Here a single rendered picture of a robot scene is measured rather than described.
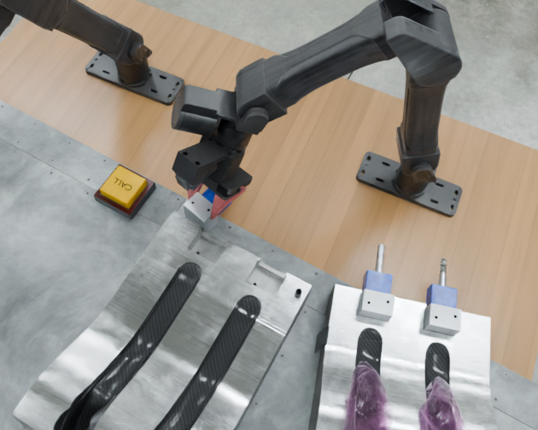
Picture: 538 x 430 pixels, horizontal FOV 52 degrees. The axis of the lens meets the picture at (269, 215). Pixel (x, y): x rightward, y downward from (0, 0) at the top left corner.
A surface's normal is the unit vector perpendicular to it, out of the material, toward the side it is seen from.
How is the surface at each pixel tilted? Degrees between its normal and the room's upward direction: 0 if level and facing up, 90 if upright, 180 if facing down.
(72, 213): 0
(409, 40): 90
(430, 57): 90
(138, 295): 4
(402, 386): 28
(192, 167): 60
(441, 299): 0
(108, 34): 83
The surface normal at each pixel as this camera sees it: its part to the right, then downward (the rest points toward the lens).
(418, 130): 0.00, 0.89
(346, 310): 0.07, -0.45
